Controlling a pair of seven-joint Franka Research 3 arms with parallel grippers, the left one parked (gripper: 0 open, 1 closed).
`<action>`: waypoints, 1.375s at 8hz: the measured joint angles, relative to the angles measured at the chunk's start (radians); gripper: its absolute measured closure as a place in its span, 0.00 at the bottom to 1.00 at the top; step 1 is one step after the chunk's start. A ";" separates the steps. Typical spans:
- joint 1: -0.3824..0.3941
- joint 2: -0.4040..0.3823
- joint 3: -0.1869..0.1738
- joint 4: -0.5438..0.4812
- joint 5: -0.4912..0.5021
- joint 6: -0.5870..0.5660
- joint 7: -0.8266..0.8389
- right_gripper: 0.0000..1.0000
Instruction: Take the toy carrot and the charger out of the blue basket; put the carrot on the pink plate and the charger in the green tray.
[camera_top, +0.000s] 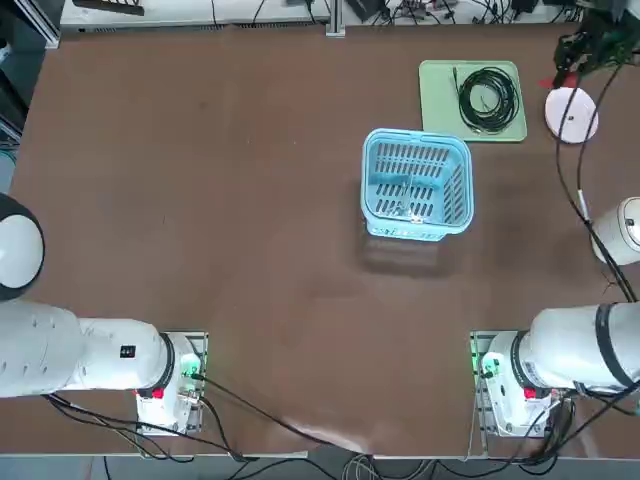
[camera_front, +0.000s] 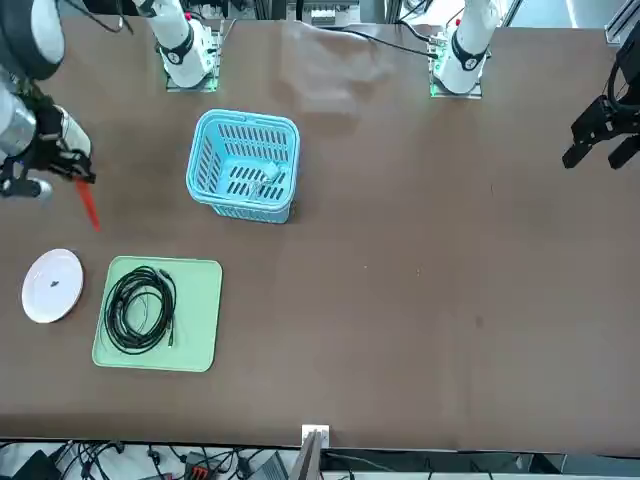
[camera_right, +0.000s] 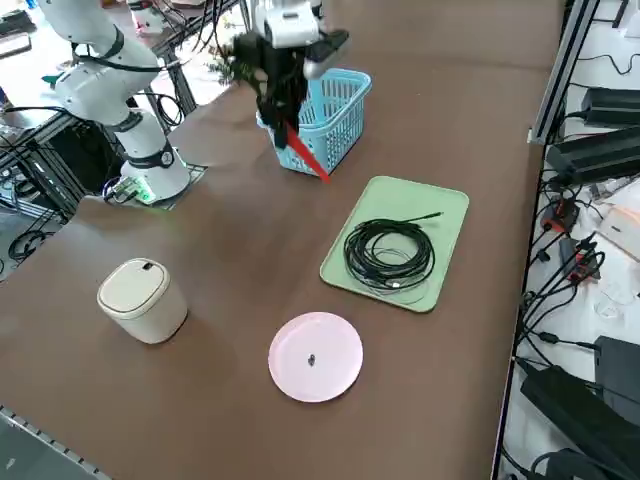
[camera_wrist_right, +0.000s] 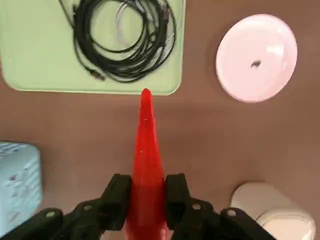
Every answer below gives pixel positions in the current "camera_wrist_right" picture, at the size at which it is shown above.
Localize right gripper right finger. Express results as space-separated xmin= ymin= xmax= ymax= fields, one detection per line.
xmin=164 ymin=172 xmax=273 ymax=240

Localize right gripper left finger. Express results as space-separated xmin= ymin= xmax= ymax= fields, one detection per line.
xmin=0 ymin=173 xmax=133 ymax=240

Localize red toy carrot green leaves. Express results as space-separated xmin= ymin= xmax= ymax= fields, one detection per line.
xmin=124 ymin=88 xmax=173 ymax=240

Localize light blue plastic basket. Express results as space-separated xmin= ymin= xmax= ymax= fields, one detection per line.
xmin=0 ymin=141 xmax=43 ymax=230

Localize pink round plate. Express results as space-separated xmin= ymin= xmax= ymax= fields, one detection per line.
xmin=215 ymin=14 xmax=298 ymax=104

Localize light green tray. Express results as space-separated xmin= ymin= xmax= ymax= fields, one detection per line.
xmin=0 ymin=0 xmax=186 ymax=96

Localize white round container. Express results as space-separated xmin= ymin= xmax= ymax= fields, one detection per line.
xmin=229 ymin=181 xmax=316 ymax=240

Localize coiled black cable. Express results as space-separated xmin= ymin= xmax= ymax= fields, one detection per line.
xmin=58 ymin=0 xmax=177 ymax=85

